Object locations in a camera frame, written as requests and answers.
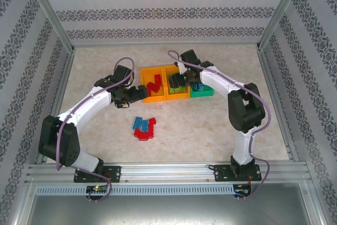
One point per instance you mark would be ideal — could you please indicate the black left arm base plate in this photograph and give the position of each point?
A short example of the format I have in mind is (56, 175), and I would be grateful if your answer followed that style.
(113, 173)

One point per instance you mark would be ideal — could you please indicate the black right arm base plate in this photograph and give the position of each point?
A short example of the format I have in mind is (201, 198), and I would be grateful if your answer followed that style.
(222, 173)

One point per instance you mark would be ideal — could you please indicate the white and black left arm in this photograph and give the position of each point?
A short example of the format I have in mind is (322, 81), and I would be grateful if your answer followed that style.
(87, 103)

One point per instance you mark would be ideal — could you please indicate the aluminium mounting rail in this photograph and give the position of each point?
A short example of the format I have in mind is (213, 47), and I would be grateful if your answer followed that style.
(168, 172)

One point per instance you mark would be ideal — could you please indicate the aluminium frame post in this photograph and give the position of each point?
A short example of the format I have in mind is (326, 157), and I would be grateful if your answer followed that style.
(279, 11)
(50, 11)

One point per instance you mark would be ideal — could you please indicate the orange plastic bin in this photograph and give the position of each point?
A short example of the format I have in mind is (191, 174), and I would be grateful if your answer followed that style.
(179, 96)
(147, 99)

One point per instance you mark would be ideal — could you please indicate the aluminium frame cross rail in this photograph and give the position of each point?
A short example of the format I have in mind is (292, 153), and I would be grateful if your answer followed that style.
(166, 43)

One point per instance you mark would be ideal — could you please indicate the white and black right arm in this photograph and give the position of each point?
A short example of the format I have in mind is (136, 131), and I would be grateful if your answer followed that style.
(218, 80)

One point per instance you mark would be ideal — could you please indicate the aluminium frame side rail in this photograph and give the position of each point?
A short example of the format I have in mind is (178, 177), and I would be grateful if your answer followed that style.
(61, 85)
(288, 140)

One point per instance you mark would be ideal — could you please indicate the green plastic bin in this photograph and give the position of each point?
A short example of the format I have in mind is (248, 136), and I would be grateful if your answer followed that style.
(202, 93)

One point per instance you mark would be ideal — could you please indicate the red lego brick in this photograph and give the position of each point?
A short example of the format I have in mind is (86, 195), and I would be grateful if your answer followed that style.
(151, 132)
(140, 135)
(153, 121)
(157, 78)
(150, 87)
(157, 88)

